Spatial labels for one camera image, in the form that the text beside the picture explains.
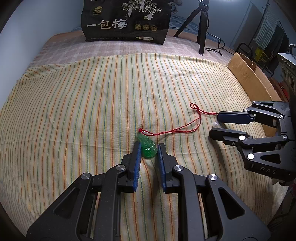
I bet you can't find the green jade pendant red cord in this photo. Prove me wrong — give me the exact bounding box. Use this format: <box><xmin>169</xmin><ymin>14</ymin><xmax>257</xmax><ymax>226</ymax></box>
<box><xmin>136</xmin><ymin>102</ymin><xmax>219</xmax><ymax>159</ymax></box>

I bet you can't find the brown cardboard box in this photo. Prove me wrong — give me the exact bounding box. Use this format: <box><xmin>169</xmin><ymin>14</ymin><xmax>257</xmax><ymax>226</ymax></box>
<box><xmin>227</xmin><ymin>52</ymin><xmax>282</xmax><ymax>137</ymax></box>

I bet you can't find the orange patterned stool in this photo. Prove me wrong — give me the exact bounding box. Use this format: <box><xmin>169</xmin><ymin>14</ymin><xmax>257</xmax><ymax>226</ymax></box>
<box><xmin>268</xmin><ymin>77</ymin><xmax>290</xmax><ymax>102</ymax></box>

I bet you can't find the yellow box on rack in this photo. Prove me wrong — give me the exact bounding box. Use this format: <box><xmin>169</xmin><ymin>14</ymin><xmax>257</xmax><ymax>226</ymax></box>
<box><xmin>254</xmin><ymin>47</ymin><xmax>268</xmax><ymax>64</ymax></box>

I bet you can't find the black metal clothes rack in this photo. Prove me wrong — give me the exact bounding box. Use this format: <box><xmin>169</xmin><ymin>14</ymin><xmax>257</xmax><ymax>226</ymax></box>
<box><xmin>233</xmin><ymin>1</ymin><xmax>290</xmax><ymax>76</ymax></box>

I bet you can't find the yellow striped bed sheet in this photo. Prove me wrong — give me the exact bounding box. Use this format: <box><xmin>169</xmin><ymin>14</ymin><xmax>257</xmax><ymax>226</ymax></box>
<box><xmin>1</xmin><ymin>53</ymin><xmax>287</xmax><ymax>240</ymax></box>

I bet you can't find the black tripod stand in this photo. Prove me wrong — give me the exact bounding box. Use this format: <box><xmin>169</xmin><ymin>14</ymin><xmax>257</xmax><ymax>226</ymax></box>
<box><xmin>173</xmin><ymin>0</ymin><xmax>210</xmax><ymax>56</ymax></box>

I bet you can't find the black printed snack bag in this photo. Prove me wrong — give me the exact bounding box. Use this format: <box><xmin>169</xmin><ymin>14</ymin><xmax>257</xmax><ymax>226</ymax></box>
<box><xmin>81</xmin><ymin>0</ymin><xmax>172</xmax><ymax>45</ymax></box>

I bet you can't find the pink checkered blanket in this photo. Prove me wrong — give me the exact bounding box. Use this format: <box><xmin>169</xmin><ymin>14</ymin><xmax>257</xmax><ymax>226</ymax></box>
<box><xmin>29</xmin><ymin>29</ymin><xmax>233</xmax><ymax>67</ymax></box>

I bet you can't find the black power cable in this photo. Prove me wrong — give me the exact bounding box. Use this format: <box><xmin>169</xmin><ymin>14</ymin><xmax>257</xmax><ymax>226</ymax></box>
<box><xmin>205</xmin><ymin>29</ymin><xmax>235</xmax><ymax>56</ymax></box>

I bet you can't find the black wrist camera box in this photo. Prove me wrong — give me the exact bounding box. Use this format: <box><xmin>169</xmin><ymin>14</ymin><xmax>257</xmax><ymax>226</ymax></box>
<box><xmin>277</xmin><ymin>44</ymin><xmax>296</xmax><ymax>100</ymax></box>

